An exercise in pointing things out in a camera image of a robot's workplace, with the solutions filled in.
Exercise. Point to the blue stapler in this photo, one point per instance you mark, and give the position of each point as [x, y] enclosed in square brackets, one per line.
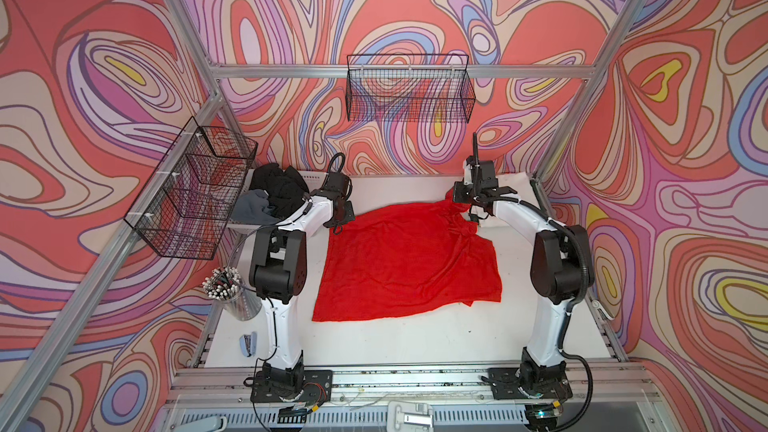
[248, 344]

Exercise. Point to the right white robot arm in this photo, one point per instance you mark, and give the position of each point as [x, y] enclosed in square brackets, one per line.
[561, 269]

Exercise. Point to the black garment in basket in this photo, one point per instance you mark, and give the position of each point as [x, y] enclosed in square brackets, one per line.
[286, 189]

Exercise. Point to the black wire basket left wall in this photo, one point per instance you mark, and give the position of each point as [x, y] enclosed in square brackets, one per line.
[182, 211]

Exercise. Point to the grey garment in basket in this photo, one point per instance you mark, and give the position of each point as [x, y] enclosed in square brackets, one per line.
[253, 208]

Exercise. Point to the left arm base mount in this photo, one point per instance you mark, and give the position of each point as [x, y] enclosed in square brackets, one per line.
[296, 385]

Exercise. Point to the folded white t-shirt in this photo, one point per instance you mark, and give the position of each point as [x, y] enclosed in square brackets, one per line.
[507, 209]

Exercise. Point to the black wire basket wall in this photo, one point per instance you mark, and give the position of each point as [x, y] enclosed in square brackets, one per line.
[182, 211]
[400, 87]

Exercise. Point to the red t-shirt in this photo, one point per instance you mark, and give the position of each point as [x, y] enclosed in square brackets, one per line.
[406, 259]

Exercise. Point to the cup of pens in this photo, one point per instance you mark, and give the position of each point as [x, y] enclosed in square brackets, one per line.
[226, 286]

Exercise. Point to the aluminium rail at front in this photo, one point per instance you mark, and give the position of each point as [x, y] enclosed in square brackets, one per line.
[608, 396]

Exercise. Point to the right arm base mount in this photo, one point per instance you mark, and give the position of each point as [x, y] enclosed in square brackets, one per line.
[529, 380]

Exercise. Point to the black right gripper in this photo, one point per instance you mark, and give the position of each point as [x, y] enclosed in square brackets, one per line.
[458, 192]

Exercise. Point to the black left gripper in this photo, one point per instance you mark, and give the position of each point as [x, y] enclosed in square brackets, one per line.
[350, 215]

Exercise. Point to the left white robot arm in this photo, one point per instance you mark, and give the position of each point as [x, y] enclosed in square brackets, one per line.
[279, 263]

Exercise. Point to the black wire basket back wall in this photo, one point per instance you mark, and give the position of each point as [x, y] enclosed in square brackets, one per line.
[400, 87]

